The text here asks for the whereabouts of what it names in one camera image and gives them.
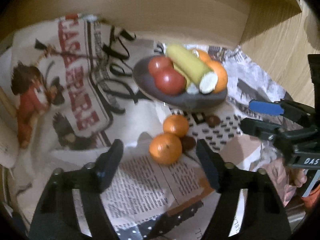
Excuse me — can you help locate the large plain orange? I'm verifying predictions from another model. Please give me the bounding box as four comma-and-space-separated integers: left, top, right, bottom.
206, 60, 228, 93

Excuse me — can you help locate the printed newspaper sheet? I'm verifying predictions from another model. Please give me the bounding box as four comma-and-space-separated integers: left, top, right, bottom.
1, 17, 296, 239

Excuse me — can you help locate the red tomato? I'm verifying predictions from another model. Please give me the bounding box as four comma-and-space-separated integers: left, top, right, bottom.
148, 56, 173, 76
154, 68, 187, 96

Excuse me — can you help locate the small tangerine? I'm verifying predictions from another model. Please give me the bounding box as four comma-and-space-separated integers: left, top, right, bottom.
149, 133, 182, 165
163, 115, 189, 138

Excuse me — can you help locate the dark round plate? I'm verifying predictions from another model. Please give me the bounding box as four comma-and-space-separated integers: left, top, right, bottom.
132, 55, 228, 113

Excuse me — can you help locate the orange with sticker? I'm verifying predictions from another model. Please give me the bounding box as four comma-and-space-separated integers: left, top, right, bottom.
191, 49, 211, 63

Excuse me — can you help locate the small tangerine back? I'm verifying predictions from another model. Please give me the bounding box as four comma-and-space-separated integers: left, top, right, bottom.
163, 115, 189, 138

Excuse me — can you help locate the small tangerine front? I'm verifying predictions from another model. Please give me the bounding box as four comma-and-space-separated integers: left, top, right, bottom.
149, 133, 182, 165

